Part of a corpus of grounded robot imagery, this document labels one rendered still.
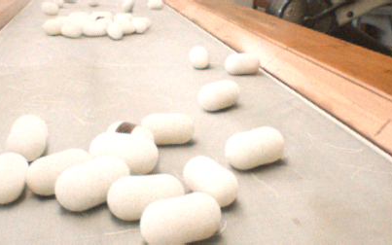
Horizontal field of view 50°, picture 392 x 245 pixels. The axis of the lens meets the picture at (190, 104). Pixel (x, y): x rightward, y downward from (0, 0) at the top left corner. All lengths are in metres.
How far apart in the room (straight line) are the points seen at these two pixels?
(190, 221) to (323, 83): 0.23
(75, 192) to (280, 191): 0.10
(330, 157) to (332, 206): 0.06
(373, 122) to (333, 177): 0.08
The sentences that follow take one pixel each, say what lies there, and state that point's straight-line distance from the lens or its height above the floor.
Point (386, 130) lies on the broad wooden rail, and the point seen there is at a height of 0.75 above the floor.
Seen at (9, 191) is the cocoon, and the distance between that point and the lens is 0.21.
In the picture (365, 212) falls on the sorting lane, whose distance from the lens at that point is 0.22.
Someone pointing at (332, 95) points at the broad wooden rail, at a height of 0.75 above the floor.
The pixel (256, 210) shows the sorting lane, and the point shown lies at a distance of 0.21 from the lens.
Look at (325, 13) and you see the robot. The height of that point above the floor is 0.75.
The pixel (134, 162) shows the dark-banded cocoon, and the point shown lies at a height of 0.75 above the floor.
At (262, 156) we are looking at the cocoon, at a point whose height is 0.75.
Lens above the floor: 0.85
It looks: 20 degrees down
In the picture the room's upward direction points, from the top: 2 degrees clockwise
